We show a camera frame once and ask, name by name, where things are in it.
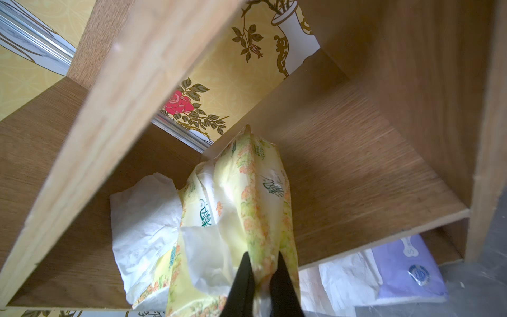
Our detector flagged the white green tissue pack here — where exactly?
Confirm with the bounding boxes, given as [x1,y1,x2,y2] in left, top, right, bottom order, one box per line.
[110,173,182,312]

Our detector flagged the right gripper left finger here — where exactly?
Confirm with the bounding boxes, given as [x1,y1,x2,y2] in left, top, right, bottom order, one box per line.
[220,252,256,317]

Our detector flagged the lavender tissue pack bottom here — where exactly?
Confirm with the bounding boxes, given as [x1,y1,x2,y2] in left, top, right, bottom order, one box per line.
[319,235,449,309]

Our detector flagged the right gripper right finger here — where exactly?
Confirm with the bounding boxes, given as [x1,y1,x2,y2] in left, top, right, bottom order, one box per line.
[269,252,304,317]

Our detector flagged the wooden three-tier shelf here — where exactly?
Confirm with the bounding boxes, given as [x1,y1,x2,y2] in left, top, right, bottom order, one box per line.
[1,1,506,309]

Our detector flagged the pale yellow tissue pack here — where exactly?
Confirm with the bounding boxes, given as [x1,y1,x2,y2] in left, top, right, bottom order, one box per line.
[166,128,299,316]

